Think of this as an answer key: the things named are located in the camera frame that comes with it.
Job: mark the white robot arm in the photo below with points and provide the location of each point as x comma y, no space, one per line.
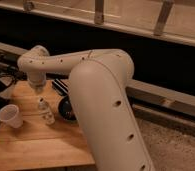
97,81

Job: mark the black frying pan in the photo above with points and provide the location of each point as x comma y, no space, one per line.
64,107

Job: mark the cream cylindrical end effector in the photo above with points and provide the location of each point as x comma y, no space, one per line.
37,81

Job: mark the metal window frame rail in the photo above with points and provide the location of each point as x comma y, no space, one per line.
168,20

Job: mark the translucent white plastic cup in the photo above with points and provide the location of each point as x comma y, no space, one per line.
10,115

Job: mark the small clear plastic bottle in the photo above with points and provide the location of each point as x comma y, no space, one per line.
46,111

